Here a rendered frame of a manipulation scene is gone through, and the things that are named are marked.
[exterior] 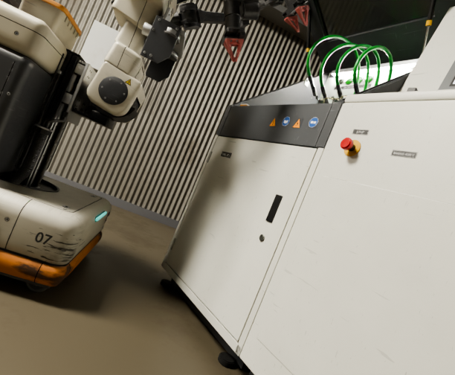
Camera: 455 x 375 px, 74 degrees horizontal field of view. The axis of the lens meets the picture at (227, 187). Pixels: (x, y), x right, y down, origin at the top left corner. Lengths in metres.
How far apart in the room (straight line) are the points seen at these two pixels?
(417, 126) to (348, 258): 0.38
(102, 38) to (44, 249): 2.41
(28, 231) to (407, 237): 1.04
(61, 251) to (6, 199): 0.22
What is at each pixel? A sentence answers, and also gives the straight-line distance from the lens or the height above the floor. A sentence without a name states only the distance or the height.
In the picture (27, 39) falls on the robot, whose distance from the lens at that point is 1.19.
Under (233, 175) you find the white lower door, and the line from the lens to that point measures 1.31.
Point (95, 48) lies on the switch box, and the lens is 3.20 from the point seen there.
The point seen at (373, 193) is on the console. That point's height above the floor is 0.68.
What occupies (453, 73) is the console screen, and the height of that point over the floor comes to 1.19.
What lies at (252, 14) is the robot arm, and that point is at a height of 1.16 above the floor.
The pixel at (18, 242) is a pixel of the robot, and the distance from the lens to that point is 1.12.
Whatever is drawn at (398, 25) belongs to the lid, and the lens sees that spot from 1.77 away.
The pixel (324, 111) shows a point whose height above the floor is 0.92.
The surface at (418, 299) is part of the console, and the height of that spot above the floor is 0.48.
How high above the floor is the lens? 0.54
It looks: 1 degrees up
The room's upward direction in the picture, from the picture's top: 23 degrees clockwise
